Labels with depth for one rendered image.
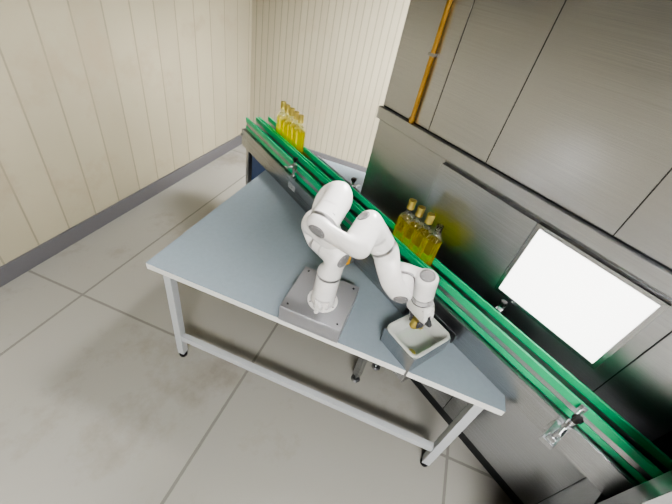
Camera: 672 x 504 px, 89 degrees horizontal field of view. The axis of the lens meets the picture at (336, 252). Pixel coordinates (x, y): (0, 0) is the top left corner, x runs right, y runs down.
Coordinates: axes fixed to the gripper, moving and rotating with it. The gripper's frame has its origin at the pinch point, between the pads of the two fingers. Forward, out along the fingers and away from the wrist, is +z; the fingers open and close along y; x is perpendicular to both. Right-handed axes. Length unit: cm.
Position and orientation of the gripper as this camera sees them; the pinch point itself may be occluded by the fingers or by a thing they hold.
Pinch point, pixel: (416, 320)
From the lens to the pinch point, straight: 137.9
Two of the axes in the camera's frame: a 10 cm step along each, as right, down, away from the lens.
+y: -5.3, -6.2, 5.7
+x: -8.4, 4.4, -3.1
